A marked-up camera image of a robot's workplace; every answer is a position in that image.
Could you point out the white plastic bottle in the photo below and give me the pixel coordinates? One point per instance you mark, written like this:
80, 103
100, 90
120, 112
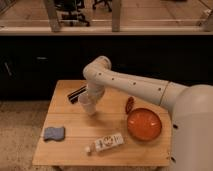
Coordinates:
105, 143

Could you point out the orange bowl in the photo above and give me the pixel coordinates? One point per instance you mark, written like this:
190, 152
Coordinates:
144, 124

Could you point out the black striped rectangular box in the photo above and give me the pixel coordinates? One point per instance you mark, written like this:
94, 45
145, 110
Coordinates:
73, 97

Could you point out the black office chair base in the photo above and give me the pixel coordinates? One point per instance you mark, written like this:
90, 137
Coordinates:
105, 3

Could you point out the black cabinet counter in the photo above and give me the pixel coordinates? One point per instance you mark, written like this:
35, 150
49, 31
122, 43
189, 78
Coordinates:
30, 66

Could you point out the wooden table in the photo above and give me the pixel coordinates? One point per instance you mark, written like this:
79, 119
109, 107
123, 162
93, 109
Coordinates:
81, 130

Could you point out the blue grey sponge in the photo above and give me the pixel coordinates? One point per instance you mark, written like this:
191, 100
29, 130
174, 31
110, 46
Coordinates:
53, 133

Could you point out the dark red snack packet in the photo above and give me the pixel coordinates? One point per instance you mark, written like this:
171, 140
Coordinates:
129, 105

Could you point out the black office chair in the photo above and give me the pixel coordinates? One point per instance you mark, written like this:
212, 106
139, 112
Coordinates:
71, 11

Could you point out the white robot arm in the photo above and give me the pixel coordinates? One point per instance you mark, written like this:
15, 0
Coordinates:
190, 107

